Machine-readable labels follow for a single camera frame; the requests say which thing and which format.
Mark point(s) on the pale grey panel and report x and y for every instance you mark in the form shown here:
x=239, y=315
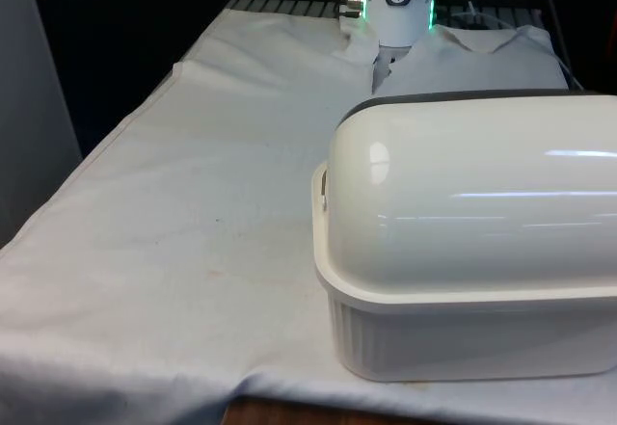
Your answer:
x=29, y=107

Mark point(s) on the cream box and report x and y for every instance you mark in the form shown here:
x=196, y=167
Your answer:
x=434, y=338

